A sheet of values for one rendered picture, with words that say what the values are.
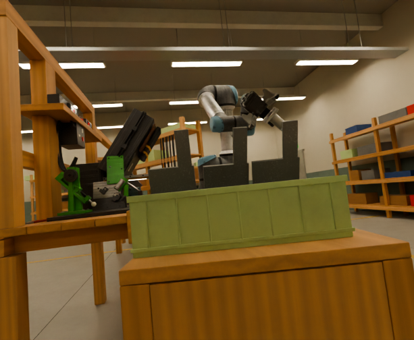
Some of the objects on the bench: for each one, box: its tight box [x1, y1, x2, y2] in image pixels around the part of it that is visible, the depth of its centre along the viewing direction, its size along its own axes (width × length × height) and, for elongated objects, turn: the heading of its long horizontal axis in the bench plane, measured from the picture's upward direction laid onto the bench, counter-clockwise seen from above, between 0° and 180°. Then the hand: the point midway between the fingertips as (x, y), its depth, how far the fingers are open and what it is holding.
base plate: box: [47, 205, 130, 222], centre depth 187 cm, size 42×110×2 cm
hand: (265, 112), depth 92 cm, fingers open, 14 cm apart
